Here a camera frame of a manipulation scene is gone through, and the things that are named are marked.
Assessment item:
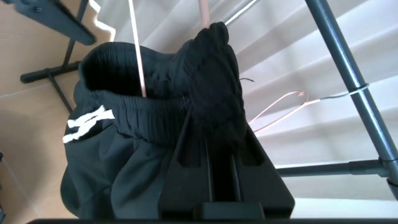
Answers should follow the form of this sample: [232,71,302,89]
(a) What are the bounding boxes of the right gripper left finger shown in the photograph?
[157,108,215,218]

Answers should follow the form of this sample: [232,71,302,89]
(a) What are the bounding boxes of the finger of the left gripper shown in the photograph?
[2,0,97,47]

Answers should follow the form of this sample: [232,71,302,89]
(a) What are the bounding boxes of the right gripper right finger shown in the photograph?
[231,123,295,218]

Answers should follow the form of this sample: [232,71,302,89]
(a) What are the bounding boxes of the black shorts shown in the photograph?
[60,21,249,220]

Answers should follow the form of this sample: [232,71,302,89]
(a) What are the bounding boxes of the pink clothes hanger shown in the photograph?
[127,0,211,98]
[248,83,369,134]

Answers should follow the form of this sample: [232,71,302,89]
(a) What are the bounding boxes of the black clothes rack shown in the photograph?
[20,0,398,202]

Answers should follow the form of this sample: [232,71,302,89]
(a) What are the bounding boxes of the white curtain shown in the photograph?
[88,0,398,218]

